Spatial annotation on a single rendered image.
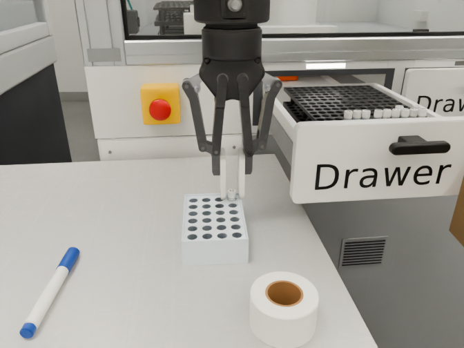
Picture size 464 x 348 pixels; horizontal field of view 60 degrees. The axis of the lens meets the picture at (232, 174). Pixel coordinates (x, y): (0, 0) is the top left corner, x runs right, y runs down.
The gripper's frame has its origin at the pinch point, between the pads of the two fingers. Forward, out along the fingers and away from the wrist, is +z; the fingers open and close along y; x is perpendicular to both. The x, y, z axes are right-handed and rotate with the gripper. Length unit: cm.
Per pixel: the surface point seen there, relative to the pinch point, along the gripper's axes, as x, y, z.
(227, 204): -1.7, -0.8, 4.1
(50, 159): 94, -64, 36
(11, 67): 74, -61, -3
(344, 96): 18.7, 22.2, -6.2
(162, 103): 19.6, -11.2, -5.2
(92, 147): 229, -87, 83
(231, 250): -10.9, -0.8, 5.4
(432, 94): 27, 44, -4
